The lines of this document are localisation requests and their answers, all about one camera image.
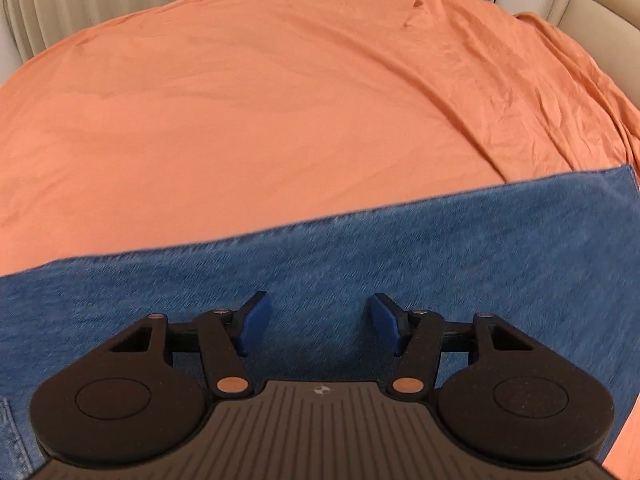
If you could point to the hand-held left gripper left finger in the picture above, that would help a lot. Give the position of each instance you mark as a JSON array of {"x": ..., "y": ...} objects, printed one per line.
[{"x": 256, "y": 316}]

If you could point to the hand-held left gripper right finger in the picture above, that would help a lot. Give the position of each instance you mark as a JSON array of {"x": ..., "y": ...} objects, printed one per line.
[{"x": 384, "y": 316}]

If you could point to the blue denim pants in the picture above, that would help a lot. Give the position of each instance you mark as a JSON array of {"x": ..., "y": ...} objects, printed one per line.
[{"x": 350, "y": 260}]

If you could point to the orange bed sheet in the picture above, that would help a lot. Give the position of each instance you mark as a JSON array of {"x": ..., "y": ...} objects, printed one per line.
[{"x": 225, "y": 125}]

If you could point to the beige padded headboard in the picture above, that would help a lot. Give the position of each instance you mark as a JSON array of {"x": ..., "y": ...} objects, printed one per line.
[{"x": 595, "y": 5}]

